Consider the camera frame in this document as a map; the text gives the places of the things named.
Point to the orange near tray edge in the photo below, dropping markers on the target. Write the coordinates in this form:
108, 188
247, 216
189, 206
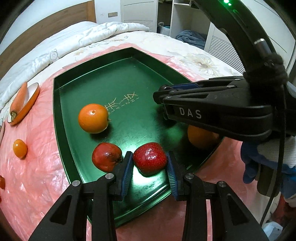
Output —
200, 137

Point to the orange white bowl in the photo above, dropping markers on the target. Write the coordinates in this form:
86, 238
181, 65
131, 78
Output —
31, 97

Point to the white wardrobe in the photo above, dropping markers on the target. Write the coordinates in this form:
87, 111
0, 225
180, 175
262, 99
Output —
184, 15

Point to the pink plastic sheet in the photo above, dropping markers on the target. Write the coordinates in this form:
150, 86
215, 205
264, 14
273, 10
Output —
35, 182

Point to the dull red apple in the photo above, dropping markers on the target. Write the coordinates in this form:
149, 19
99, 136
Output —
106, 156

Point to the shiny red apple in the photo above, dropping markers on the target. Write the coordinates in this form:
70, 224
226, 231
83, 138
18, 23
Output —
150, 158

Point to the white duvet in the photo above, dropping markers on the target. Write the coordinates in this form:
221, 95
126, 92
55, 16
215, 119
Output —
55, 47

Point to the right hand blue white glove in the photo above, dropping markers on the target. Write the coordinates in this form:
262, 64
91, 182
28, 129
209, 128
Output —
267, 154

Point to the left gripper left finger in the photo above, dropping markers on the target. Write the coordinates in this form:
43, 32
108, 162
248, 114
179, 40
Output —
67, 218

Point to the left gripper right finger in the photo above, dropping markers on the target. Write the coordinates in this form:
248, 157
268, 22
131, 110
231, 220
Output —
230, 218

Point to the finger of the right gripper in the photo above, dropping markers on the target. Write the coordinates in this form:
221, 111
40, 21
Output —
184, 86
159, 96

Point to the blue folded blanket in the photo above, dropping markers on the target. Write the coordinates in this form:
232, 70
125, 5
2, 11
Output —
192, 38

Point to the small red fruit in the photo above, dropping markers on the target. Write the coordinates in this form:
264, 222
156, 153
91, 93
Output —
2, 183

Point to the orange carrot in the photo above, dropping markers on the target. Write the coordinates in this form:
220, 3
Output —
17, 104

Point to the small orange mandarin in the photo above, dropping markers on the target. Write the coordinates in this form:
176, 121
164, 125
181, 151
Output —
20, 149

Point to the green rectangular tray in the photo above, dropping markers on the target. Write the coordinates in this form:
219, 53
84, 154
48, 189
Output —
123, 81

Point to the wooden headboard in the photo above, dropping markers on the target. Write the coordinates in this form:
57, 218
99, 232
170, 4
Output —
43, 29

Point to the large orange in tray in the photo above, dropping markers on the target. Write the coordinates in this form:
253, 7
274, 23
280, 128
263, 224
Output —
93, 118

